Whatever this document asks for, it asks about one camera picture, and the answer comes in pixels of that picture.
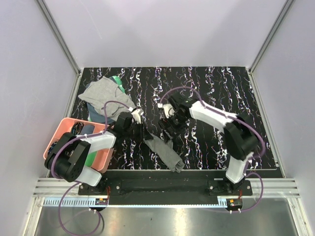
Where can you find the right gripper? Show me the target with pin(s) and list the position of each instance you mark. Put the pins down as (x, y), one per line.
(165, 123)

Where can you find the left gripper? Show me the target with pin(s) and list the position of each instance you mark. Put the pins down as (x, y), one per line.
(143, 132)

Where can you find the dark grey napkin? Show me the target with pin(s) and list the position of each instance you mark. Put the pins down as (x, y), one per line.
(166, 153)

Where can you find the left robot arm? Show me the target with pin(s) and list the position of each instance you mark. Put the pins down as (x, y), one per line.
(84, 158)

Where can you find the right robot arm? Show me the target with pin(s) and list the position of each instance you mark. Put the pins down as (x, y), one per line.
(240, 138)

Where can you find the pink divided tray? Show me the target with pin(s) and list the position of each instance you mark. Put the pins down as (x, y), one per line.
(103, 156)

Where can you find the dark blue cloth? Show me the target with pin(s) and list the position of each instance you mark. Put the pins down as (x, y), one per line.
(94, 115)

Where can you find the green oval object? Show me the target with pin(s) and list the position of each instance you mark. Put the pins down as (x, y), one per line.
(90, 159)

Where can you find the green packet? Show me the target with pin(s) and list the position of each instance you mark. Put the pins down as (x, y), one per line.
(123, 88)

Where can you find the light grey cloth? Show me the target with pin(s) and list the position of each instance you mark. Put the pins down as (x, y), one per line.
(103, 90)

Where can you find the black blue patterned object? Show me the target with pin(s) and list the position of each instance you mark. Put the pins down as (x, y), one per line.
(77, 128)

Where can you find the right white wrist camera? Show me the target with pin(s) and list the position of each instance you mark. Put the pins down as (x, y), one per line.
(167, 108)

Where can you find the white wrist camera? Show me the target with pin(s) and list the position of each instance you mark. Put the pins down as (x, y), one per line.
(167, 108)
(137, 114)

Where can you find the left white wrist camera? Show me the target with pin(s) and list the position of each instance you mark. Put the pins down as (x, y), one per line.
(137, 114)

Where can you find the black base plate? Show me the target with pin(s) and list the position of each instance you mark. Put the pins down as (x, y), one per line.
(162, 187)

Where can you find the right aluminium frame post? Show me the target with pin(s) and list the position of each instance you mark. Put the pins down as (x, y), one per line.
(271, 34)

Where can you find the aluminium frame post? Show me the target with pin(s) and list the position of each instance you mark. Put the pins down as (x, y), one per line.
(57, 34)
(271, 34)

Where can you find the left aluminium frame post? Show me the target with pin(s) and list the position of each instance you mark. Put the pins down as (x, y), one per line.
(57, 34)

